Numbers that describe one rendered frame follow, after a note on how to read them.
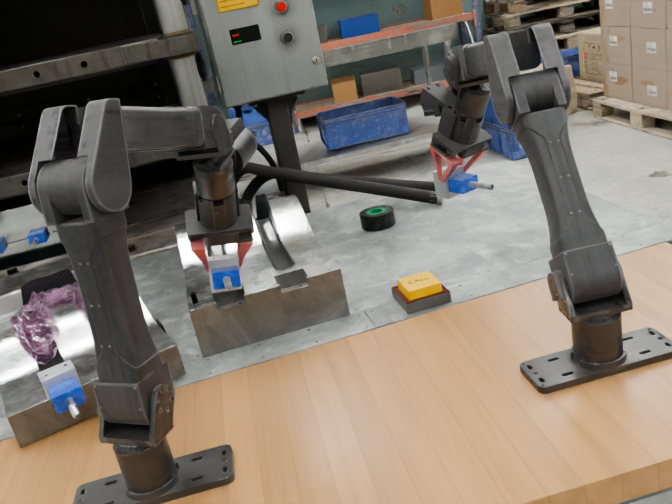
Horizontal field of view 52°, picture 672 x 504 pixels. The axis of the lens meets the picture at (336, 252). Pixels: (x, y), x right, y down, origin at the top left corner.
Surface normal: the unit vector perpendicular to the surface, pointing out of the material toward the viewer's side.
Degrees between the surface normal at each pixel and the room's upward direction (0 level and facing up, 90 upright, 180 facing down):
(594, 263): 56
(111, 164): 90
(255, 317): 90
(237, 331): 90
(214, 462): 0
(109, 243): 102
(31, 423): 90
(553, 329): 0
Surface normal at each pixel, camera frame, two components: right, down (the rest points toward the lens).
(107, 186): 0.92, -0.04
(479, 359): -0.19, -0.91
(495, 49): -0.02, -0.22
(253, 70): 0.25, 0.31
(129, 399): -0.36, 0.32
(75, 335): 0.07, -0.70
